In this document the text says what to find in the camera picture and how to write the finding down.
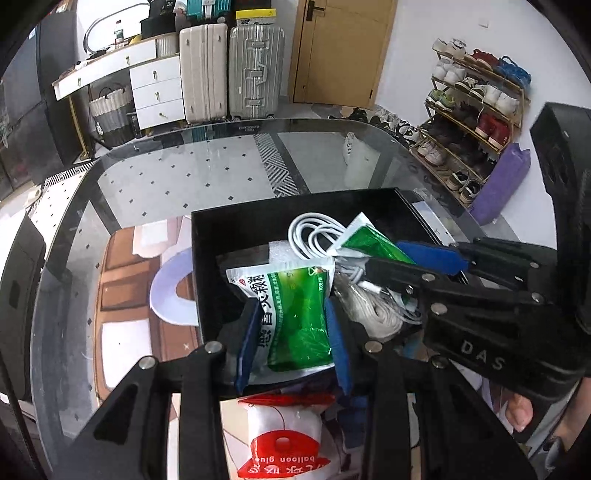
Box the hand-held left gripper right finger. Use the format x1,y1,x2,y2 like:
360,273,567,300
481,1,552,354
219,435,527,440
324,299,532,480

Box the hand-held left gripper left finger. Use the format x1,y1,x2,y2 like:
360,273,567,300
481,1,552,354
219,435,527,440
53,300,265,480

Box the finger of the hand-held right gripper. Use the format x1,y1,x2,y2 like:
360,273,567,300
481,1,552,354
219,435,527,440
396,236,560,298
364,257,557,317

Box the white usb cable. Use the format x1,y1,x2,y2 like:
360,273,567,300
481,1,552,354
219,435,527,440
333,259,424,326

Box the green sachet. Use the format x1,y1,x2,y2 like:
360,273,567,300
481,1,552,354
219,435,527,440
330,211,417,266

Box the green white medicine packet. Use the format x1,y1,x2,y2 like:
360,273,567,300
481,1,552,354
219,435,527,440
225,265,337,385

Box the black storage box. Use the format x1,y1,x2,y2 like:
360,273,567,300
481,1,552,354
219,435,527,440
191,186,465,401

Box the white charging cable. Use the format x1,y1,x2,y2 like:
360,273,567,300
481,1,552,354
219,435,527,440
288,212,348,260

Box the person's right hand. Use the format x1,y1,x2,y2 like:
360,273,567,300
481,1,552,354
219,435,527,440
505,391,537,433

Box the white paper sheets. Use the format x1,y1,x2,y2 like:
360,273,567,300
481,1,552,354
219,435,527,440
410,200,459,246

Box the red white glue packet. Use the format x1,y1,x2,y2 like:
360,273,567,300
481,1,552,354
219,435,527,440
236,392,337,480

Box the purple yoga mat bag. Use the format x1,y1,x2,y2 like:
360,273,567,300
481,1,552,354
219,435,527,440
470,142,532,227

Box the shoe rack with shoes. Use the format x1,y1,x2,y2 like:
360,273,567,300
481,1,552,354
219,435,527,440
411,38,533,205

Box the pile of floor shoes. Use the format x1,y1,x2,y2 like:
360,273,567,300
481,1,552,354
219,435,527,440
329,106,422,145

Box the black white striped rug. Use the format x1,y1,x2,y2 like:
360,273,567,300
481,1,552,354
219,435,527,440
253,133,302,198

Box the wooden door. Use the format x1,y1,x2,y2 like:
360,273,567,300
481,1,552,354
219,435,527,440
288,0,399,110

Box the grey low cabinet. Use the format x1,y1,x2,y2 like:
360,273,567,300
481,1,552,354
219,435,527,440
0,211,48,404

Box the silver suitcase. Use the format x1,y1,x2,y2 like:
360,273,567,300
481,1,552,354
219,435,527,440
229,24,286,120

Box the woven laundry basket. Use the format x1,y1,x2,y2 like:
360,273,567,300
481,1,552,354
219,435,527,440
88,84,136,146

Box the white dresser desk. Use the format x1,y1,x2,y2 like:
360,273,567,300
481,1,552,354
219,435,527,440
52,37,186,131

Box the cream suitcase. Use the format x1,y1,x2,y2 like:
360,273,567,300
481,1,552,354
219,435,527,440
178,22,230,124

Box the yellow black box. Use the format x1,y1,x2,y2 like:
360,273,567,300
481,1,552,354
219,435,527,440
235,8,272,27

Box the white ribbed container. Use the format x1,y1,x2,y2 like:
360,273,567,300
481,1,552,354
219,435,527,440
154,35,181,57

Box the grey refrigerator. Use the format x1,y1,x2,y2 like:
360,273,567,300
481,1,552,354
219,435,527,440
0,0,95,195

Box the teal suitcase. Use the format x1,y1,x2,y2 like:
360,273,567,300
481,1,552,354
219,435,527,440
187,0,232,17

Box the black bag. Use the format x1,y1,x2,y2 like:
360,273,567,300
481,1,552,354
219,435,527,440
140,0,180,40

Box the oval mirror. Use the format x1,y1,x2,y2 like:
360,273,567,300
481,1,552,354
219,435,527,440
82,1,152,52

